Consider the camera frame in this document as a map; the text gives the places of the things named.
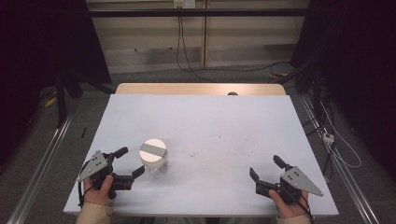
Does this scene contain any black horizontal bar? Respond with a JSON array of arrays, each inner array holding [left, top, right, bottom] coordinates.
[[88, 7, 310, 19]]

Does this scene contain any person's right hand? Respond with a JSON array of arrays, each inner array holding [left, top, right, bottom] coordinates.
[[268, 189, 310, 219]]

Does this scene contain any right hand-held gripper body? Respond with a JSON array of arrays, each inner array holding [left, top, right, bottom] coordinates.
[[255, 166, 324, 205]]

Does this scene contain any black hanging wall cable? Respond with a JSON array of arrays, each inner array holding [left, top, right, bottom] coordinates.
[[176, 15, 218, 84]]

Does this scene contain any wooden table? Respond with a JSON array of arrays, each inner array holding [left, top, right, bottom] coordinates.
[[115, 82, 287, 96]]

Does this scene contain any white table board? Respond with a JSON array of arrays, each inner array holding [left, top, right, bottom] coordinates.
[[63, 93, 340, 217]]

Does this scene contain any clear plastic jar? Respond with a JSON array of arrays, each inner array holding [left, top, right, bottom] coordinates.
[[141, 155, 169, 178]]

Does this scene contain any black floor cable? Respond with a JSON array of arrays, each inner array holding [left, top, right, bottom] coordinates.
[[199, 61, 292, 75]]

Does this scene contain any white wall outlet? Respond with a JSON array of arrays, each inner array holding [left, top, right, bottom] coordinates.
[[173, 0, 197, 9]]

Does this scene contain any person's left hand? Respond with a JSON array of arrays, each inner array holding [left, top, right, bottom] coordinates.
[[83, 175, 115, 206]]

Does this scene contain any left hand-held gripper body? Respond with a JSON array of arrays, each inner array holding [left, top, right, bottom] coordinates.
[[77, 150, 135, 201]]

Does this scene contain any black metal stand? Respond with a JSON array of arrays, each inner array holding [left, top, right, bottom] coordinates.
[[53, 69, 115, 129], [275, 59, 325, 122]]

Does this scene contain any white lid with grey flap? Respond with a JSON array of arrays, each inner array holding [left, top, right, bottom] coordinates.
[[138, 138, 168, 164]]

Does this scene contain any metal floor rail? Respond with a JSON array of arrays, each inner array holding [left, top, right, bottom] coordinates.
[[299, 93, 381, 224], [7, 114, 75, 224]]

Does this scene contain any white floor cable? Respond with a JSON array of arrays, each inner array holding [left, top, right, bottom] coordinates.
[[319, 102, 362, 170]]

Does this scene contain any hand-held gripper black cable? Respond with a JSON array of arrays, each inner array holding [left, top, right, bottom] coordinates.
[[295, 192, 315, 224], [78, 169, 94, 209]]

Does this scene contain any black curtain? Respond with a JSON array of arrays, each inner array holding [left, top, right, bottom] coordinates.
[[290, 0, 396, 181], [0, 0, 112, 175]]

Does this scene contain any left hand-held gripper black cable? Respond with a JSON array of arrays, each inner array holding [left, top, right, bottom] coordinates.
[[78, 169, 94, 209]]

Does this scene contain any right hand-held gripper black cable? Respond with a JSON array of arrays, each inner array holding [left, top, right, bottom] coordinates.
[[295, 192, 315, 224]]

